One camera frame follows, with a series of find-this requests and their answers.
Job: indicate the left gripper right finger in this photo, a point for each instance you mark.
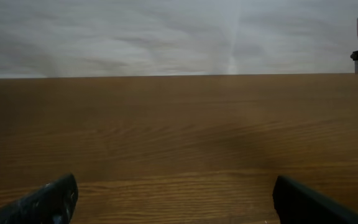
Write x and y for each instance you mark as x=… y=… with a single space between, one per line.
x=300 y=207

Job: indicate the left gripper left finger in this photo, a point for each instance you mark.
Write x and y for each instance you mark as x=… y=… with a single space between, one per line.
x=45 y=203

